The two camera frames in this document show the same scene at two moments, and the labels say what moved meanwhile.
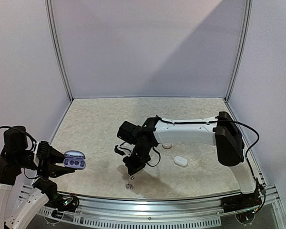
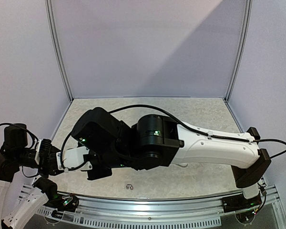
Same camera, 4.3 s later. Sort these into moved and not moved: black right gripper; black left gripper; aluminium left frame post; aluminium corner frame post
Moved: black right gripper
Not moved: aluminium corner frame post; black left gripper; aluminium left frame post
